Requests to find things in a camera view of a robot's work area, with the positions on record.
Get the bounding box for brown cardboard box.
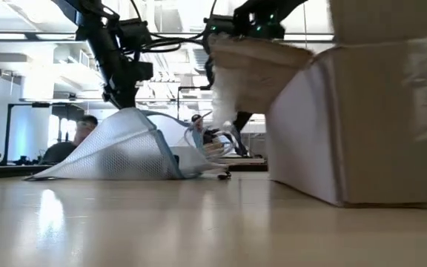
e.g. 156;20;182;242
208;0;427;208

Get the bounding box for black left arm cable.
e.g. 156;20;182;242
130;0;214;53

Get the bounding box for white mesh blue-zipper bag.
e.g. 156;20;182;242
24;107;233;182

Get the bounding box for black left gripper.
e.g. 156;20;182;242
102;47;155;111

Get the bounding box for black background gantry frame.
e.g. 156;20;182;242
4;102;85;164

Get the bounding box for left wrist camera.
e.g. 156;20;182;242
119;18;153;51

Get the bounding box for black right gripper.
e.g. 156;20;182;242
202;14;285;134

